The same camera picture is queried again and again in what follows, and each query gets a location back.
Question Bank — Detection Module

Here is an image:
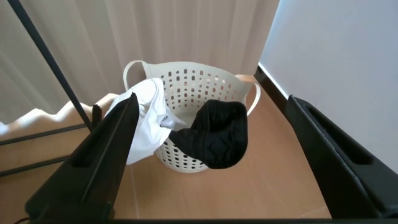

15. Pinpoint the beige curtain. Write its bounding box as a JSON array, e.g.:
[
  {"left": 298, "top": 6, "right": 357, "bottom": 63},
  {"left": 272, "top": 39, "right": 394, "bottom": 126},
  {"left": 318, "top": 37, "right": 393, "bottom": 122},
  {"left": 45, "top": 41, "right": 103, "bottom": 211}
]
[{"left": 0, "top": 0, "right": 280, "bottom": 125}]

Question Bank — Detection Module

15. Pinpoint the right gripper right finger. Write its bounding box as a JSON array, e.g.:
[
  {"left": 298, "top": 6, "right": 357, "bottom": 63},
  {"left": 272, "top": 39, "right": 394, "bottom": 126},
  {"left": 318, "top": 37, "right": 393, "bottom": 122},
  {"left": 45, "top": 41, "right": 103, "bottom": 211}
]
[{"left": 284, "top": 95, "right": 398, "bottom": 218}]

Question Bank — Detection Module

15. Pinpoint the white printed t-shirt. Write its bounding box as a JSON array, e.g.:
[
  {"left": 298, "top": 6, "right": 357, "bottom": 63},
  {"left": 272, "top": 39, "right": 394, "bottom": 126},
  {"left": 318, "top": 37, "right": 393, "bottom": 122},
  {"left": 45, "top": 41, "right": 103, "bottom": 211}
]
[{"left": 105, "top": 77, "right": 187, "bottom": 166}]

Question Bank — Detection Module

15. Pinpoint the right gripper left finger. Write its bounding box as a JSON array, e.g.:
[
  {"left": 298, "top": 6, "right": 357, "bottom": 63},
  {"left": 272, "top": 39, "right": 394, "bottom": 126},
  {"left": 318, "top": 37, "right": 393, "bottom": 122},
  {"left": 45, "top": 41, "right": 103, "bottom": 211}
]
[{"left": 24, "top": 92, "right": 141, "bottom": 219}]

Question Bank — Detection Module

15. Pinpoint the white laundry basket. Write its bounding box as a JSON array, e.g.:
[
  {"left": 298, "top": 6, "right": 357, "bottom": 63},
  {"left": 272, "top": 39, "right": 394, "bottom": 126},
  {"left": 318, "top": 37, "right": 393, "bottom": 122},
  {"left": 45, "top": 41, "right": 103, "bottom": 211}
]
[{"left": 123, "top": 60, "right": 261, "bottom": 174}]

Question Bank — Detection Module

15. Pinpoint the black garment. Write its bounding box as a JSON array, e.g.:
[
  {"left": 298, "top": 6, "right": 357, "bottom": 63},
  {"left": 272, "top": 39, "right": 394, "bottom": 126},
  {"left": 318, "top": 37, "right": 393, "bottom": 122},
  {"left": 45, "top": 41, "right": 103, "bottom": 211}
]
[{"left": 169, "top": 99, "right": 249, "bottom": 170}]

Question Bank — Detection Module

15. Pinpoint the black clothes rack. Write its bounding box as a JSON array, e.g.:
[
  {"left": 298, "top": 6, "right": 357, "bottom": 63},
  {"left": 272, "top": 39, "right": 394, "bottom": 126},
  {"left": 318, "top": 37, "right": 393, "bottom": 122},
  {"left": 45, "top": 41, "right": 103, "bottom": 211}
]
[{"left": 0, "top": 0, "right": 103, "bottom": 178}]

